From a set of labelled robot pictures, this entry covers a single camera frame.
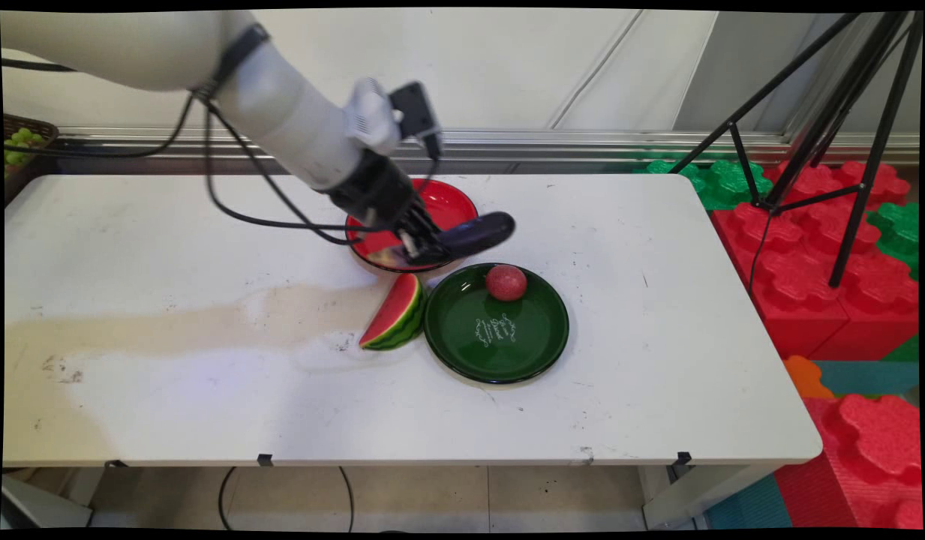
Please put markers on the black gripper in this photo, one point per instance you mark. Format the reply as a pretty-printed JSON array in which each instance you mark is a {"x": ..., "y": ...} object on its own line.
[{"x": 376, "y": 191}]

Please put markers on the purple toy eggplant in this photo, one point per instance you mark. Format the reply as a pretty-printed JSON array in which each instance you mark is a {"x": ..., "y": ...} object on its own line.
[{"x": 477, "y": 229}]

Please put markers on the red plate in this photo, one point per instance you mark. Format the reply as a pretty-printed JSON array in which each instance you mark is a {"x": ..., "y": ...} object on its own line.
[{"x": 451, "y": 202}]

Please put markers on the toy watermelon slice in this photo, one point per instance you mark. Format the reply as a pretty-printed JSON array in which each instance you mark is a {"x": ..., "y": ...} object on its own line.
[{"x": 394, "y": 315}]

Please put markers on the red toy apple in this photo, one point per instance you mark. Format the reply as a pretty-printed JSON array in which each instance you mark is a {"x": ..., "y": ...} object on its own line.
[{"x": 506, "y": 282}]

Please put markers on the green plate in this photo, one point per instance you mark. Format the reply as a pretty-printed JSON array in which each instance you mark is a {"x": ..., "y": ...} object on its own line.
[{"x": 500, "y": 337}]

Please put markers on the black table clip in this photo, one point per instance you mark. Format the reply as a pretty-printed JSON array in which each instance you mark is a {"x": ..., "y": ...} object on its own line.
[
  {"x": 265, "y": 460},
  {"x": 683, "y": 463}
]

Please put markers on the green foam block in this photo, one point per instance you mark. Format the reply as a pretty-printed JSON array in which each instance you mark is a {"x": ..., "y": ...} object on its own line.
[
  {"x": 899, "y": 232},
  {"x": 721, "y": 184}
]

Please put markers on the large red foam block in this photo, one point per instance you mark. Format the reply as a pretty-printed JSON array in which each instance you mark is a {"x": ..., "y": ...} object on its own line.
[{"x": 800, "y": 277}]

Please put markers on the grey table leg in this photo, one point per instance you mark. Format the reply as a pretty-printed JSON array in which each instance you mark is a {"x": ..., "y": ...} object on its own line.
[
  {"x": 702, "y": 495},
  {"x": 38, "y": 502}
]

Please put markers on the wicker basket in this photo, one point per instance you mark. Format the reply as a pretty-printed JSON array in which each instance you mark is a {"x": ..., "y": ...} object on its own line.
[{"x": 34, "y": 124}]

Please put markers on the orange foam block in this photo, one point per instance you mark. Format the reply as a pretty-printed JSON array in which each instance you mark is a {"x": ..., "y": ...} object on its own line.
[{"x": 806, "y": 376}]

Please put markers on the green toy grapes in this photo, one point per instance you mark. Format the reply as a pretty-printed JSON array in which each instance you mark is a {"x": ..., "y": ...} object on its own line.
[{"x": 19, "y": 146}]

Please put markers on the black tripod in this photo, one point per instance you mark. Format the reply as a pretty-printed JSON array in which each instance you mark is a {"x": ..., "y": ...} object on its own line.
[{"x": 845, "y": 120}]

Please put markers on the teal foam mat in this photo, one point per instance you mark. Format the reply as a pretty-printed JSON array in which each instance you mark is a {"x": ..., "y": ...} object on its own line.
[{"x": 867, "y": 377}]

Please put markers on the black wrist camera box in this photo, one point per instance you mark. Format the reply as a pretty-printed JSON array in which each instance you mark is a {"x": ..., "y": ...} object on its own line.
[{"x": 417, "y": 112}]

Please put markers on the silver metal wall rail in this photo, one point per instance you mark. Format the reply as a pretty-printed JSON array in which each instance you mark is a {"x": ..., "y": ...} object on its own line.
[{"x": 582, "y": 144}]

